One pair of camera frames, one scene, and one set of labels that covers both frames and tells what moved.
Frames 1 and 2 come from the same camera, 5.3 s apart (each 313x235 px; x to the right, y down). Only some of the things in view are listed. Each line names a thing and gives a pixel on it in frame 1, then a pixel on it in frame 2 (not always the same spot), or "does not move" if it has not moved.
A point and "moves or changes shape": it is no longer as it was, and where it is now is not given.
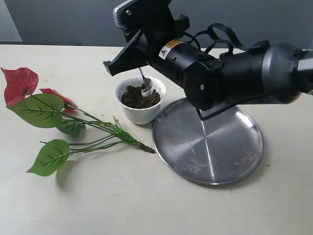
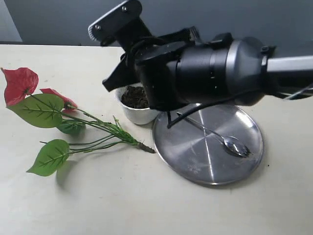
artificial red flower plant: (46, 107) does not move
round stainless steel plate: (222, 149) does not move
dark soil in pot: (132, 97) does not move
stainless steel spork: (146, 85) moves or changes shape
